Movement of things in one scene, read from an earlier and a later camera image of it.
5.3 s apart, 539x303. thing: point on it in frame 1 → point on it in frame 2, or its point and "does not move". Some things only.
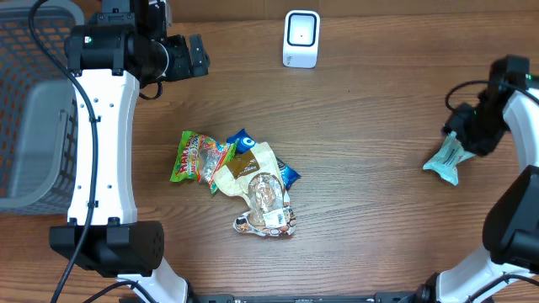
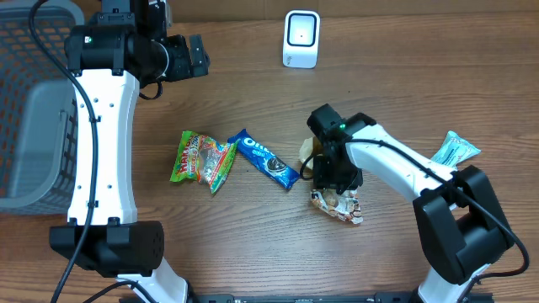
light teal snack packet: x=446 y=161 does not move
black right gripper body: x=472 y=127 → x=335 y=172
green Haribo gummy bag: x=200 y=156 does not move
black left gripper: x=184 y=69 does not move
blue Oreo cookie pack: x=244 y=143 does not move
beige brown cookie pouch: x=257 y=176 → x=345 y=204
